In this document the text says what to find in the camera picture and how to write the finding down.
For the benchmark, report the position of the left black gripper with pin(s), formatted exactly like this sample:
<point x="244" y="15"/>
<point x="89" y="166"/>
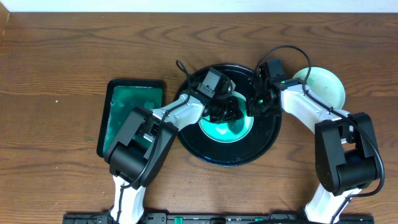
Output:
<point x="232" y="109"/>

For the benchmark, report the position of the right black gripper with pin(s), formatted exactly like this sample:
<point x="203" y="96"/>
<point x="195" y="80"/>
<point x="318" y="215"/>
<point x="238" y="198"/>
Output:
<point x="252" y="110"/>

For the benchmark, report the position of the mint plate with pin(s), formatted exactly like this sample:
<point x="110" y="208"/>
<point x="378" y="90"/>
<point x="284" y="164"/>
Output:
<point x="231" y="131"/>
<point x="327" y="86"/>

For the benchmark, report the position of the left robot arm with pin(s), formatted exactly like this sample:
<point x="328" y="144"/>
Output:
<point x="137" y="152"/>

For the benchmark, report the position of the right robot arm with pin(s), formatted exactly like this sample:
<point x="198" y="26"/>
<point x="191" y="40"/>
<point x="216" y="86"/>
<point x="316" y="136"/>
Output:
<point x="347" y="160"/>

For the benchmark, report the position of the round black tray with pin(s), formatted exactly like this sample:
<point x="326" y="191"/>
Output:
<point x="258" y="141"/>

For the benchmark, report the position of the green rectangular tray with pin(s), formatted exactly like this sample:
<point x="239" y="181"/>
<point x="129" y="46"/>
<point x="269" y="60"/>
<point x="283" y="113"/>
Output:
<point x="122" y="96"/>

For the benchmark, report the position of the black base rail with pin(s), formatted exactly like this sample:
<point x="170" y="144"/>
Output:
<point x="163" y="218"/>

